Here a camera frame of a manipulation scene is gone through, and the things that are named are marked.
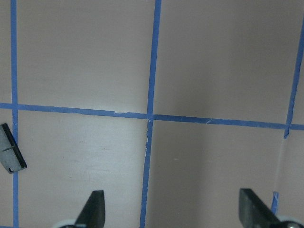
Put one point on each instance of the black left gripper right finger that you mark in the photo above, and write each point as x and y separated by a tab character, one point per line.
253	212

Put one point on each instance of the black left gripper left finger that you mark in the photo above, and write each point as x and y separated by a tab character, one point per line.
93	212

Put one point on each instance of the black brake pad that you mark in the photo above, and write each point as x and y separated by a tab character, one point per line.
10	155

